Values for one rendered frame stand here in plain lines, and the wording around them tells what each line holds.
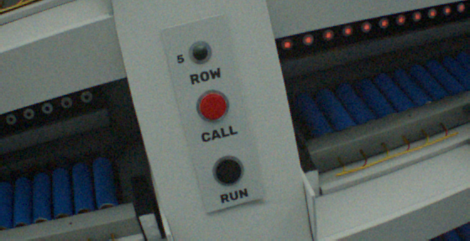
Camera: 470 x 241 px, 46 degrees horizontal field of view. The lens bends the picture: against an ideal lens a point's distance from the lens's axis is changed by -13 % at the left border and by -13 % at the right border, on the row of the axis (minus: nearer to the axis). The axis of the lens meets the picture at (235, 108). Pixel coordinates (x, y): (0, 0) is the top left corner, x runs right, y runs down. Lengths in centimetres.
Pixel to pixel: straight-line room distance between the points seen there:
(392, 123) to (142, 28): 23
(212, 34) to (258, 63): 3
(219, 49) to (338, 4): 9
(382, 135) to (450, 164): 7
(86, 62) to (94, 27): 2
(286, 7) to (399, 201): 17
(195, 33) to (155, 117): 6
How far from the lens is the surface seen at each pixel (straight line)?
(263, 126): 40
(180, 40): 38
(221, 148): 40
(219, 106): 39
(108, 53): 39
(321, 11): 41
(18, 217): 51
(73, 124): 57
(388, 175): 50
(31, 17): 43
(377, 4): 43
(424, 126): 52
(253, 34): 39
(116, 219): 46
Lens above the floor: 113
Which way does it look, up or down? 14 degrees down
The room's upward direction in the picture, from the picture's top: 13 degrees counter-clockwise
